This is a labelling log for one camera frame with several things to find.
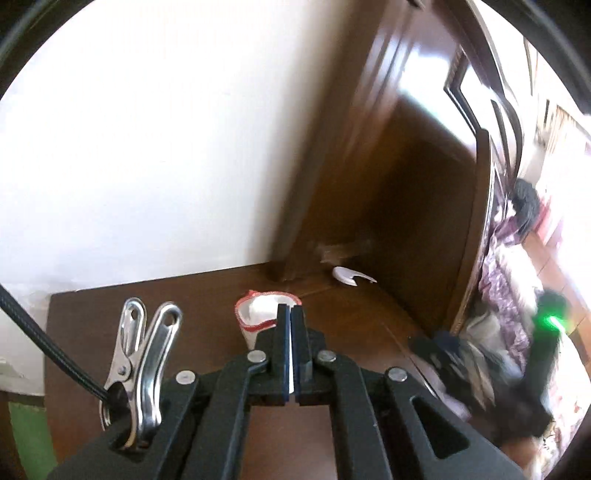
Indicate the white pillow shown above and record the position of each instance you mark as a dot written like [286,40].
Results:
[480,332]

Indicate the green floor mat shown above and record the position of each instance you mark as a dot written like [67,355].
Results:
[30,434]

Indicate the brown wooden nightstand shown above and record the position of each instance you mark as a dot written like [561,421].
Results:
[184,314]

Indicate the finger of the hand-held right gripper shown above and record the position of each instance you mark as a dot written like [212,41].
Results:
[438,348]

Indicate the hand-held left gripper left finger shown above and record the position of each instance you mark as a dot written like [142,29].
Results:
[282,350]

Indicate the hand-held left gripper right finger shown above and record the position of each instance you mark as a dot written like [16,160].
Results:
[299,360]

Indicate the white plastic fragment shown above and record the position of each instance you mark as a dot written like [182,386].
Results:
[346,276]

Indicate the pink printed bed blanket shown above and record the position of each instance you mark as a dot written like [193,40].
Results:
[572,392]

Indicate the purple quilt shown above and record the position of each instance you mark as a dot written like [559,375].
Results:
[498,277]

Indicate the dark clothing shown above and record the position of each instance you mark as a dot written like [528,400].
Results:
[526,203]

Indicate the brown wooden headboard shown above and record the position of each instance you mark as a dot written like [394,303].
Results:
[392,161]

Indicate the metal spring clip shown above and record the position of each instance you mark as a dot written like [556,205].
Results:
[152,360]

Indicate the wooden cabinet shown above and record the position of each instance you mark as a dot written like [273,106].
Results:
[554,263]

